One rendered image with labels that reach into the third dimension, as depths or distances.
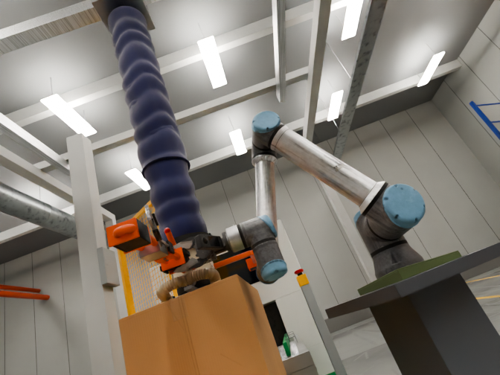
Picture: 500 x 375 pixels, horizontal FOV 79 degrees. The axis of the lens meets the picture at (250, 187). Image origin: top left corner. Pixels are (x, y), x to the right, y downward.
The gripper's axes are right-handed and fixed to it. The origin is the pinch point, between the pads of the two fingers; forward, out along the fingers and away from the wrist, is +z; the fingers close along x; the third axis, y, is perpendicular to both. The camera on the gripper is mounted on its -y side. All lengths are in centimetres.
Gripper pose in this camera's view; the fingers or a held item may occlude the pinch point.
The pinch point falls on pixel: (172, 260)
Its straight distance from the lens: 111.9
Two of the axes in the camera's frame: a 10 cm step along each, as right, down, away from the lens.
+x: -3.4, -8.5, 4.1
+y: 0.9, 4.0, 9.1
